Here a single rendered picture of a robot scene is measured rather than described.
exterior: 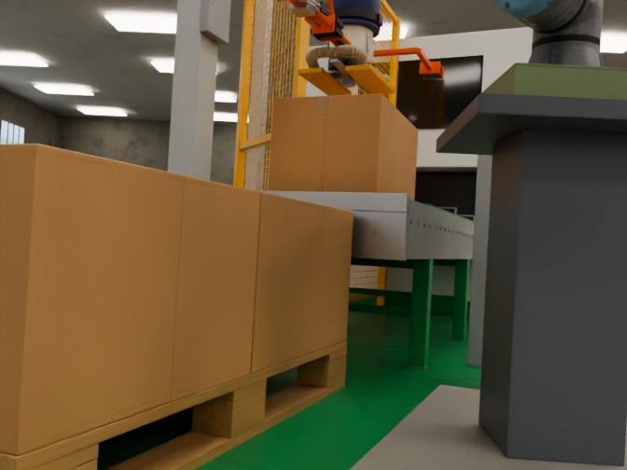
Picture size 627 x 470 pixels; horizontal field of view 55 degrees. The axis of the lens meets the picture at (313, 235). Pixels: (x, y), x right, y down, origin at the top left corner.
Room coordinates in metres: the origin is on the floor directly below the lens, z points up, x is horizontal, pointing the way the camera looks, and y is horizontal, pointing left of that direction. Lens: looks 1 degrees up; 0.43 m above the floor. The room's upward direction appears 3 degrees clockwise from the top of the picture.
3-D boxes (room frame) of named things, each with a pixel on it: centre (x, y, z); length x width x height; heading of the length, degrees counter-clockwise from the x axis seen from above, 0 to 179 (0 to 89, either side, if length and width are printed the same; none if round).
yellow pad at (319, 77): (2.37, -0.02, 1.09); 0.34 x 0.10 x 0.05; 157
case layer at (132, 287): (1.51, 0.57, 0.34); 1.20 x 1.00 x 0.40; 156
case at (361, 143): (2.32, -0.12, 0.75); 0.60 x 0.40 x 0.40; 158
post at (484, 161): (2.33, -0.66, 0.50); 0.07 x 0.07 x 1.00; 66
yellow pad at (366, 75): (2.29, -0.19, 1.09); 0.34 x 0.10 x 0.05; 157
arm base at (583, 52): (1.40, -0.57, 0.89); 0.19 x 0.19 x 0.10
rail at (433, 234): (2.94, -0.74, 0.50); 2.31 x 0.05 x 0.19; 156
